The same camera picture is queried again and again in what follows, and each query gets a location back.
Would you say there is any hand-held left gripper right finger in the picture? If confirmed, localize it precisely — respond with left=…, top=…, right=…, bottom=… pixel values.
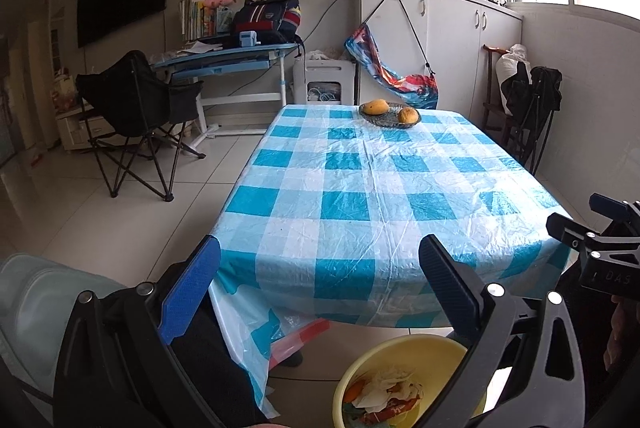
left=419, top=235, right=586, bottom=428

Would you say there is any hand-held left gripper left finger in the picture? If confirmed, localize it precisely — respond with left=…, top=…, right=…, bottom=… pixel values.
left=52, top=235, right=222, bottom=428

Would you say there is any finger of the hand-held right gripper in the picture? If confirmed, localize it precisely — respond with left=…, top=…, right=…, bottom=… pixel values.
left=546, top=213, right=608, bottom=259
left=590, top=193, right=640, bottom=234

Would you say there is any white tissue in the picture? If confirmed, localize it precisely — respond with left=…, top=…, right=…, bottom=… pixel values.
left=370, top=369, right=418, bottom=391

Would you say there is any yellow plastic bin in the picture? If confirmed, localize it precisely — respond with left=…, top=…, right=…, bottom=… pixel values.
left=332, top=334, right=488, bottom=428

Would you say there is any white plastic bag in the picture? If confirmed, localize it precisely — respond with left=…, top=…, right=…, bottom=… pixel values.
left=352, top=383, right=425, bottom=411

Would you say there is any red snack bag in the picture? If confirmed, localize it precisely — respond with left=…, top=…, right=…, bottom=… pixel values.
left=362, top=397, right=418, bottom=425

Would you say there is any person's right hand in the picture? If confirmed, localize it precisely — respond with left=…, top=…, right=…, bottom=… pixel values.
left=607, top=301, right=640, bottom=361

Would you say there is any table with blue checkered cloth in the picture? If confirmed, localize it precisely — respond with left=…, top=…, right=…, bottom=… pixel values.
left=207, top=104, right=576, bottom=419

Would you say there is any folded black chair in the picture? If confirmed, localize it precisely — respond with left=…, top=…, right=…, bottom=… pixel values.
left=500, top=61, right=563, bottom=176

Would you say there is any wooden chair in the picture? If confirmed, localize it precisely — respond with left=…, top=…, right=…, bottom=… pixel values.
left=482, top=44, right=521, bottom=144

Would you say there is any pale green padded cloth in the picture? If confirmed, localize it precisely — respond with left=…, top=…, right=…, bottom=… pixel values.
left=0, top=253, right=121, bottom=409

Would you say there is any dark fruit bowl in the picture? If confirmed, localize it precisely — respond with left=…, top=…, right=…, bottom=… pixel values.
left=359, top=102, right=422, bottom=128

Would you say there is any low white television cabinet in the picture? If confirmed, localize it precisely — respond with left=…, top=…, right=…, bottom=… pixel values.
left=54, top=73, right=113, bottom=151

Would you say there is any black folding camp chair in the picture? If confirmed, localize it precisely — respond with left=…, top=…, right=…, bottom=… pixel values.
left=75, top=50, right=207, bottom=201

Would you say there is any colourful printed fabric sling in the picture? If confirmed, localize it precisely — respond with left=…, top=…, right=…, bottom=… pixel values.
left=344, top=0, right=440, bottom=110

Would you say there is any blue study desk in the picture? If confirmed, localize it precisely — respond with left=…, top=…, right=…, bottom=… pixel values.
left=152, top=42, right=298, bottom=144

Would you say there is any white plastic stool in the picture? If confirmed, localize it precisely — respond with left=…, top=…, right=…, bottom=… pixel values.
left=294, top=58, right=358, bottom=106

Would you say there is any row of books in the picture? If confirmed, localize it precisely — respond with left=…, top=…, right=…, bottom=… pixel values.
left=179, top=0, right=236, bottom=42

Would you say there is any dark striped backpack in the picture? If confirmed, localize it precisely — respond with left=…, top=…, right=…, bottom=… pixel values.
left=230, top=0, right=305, bottom=46

